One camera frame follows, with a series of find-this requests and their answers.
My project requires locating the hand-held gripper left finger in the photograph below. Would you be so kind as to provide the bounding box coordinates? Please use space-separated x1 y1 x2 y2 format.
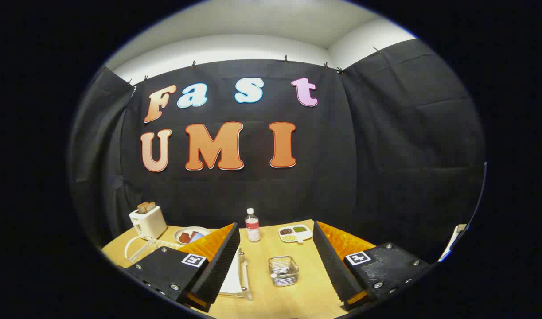
124 222 241 313

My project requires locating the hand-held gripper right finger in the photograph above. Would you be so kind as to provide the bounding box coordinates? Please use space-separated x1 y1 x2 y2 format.
313 220 432 311

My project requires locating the white wire dish rack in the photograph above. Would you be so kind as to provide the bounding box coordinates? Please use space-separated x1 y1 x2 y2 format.
124 234 253 302

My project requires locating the metal wire basket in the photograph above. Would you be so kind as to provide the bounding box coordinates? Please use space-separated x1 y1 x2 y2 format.
268 256 300 287

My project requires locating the white bowl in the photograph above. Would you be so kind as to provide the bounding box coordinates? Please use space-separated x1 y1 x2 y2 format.
174 226 211 245

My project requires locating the clear bottle with red label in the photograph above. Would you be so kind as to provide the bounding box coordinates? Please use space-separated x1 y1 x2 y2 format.
245 208 261 242

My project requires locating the white divided snack tray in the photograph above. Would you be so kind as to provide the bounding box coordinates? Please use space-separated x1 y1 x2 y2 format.
278 225 314 244

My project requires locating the white toaster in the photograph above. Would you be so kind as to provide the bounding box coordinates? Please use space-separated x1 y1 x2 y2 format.
129 205 168 240

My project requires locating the white flat panel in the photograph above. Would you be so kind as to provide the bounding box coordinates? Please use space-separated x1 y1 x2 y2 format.
438 224 468 262

